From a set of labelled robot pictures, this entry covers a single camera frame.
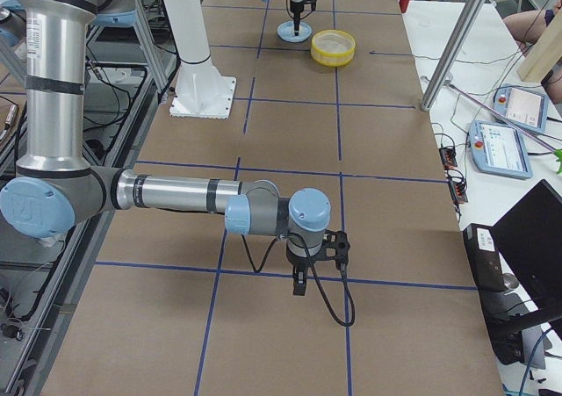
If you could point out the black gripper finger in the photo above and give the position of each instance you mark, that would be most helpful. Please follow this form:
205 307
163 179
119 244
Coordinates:
296 25
299 283

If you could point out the yellow round steamer basket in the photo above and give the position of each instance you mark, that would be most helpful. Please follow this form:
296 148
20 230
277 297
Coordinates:
333 48

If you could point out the light blue plate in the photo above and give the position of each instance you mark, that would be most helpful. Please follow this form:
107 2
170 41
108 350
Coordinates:
287 32

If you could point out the black laptop computer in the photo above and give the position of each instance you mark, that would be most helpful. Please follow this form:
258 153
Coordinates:
516 265

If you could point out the near blue teach pendant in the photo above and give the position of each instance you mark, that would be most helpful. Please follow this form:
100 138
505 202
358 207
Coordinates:
499 150

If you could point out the blue teach pendant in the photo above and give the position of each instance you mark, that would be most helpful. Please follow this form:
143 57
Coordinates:
522 106
499 150

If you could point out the seated person beige shirt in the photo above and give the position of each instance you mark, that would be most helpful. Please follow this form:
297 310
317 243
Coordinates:
527 27

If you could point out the far blue teach pendant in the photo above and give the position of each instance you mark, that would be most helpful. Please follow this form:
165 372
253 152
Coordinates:
522 106

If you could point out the metal reacher grabber stick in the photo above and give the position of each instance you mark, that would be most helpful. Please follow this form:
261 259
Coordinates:
498 118

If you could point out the white pedestal column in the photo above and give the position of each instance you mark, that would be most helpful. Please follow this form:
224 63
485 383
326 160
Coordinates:
201 90

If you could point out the aluminium frame post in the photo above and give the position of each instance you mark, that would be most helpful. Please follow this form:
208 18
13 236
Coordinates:
450 53

